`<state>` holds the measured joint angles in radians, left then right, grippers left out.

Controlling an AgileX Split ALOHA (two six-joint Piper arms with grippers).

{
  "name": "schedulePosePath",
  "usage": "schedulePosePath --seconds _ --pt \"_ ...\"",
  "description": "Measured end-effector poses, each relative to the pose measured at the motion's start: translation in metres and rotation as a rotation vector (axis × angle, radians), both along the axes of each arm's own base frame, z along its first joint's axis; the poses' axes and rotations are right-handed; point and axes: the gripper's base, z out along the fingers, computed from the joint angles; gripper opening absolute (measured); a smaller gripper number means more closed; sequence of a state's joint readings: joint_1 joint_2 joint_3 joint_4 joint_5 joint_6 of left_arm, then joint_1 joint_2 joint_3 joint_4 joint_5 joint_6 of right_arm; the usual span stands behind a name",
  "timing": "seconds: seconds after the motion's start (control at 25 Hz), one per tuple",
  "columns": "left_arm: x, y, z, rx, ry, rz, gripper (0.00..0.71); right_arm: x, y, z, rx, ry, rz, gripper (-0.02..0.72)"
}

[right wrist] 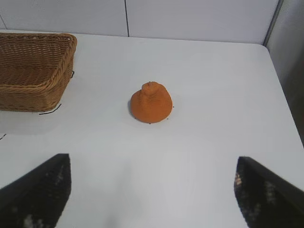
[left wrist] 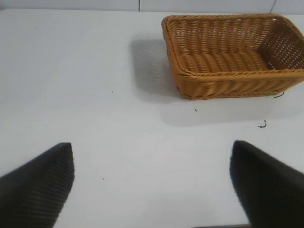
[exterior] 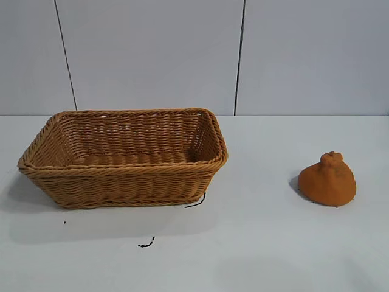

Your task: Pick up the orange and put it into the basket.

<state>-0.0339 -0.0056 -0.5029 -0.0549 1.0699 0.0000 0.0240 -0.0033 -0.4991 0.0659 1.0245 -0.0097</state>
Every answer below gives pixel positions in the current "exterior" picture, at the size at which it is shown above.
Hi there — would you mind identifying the knobbed orange fruit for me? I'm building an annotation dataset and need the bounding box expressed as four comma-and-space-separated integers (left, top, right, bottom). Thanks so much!
297, 150, 357, 210

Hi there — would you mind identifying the brown woven wicker basket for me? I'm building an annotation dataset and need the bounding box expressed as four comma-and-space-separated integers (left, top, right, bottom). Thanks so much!
17, 106, 229, 209

